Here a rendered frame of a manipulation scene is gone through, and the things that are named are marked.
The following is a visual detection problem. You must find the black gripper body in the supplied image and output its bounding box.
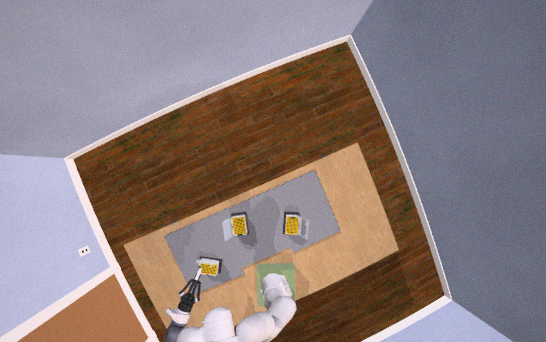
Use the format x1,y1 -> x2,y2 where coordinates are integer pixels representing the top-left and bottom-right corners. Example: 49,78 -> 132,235
178,293 -> 195,313

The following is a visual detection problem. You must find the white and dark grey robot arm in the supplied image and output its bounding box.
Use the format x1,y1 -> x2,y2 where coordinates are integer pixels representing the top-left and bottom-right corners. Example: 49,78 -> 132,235
164,274 -> 296,342

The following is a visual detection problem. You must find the yellow pipette tip rack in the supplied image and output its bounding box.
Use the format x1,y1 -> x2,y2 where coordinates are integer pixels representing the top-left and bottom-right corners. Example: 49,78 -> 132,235
232,217 -> 246,236
199,264 -> 217,275
286,217 -> 299,235

